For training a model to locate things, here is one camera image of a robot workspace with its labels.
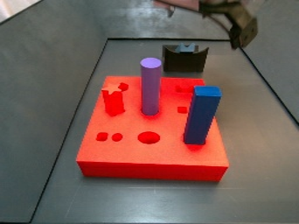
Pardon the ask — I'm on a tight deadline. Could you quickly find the red star peg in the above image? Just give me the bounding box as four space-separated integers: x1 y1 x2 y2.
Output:
101 84 125 116

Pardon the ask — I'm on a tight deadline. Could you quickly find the purple cylinder peg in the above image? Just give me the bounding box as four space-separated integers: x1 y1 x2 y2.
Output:
140 58 161 116

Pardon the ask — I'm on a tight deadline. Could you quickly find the dark blue rectangular peg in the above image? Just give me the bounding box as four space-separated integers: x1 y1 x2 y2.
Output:
183 86 221 144

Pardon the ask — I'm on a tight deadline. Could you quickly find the black curved fixture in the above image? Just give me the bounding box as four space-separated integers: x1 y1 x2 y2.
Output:
163 45 209 73

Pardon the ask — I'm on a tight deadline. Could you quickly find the light blue arch object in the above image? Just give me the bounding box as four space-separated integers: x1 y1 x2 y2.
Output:
175 43 195 53

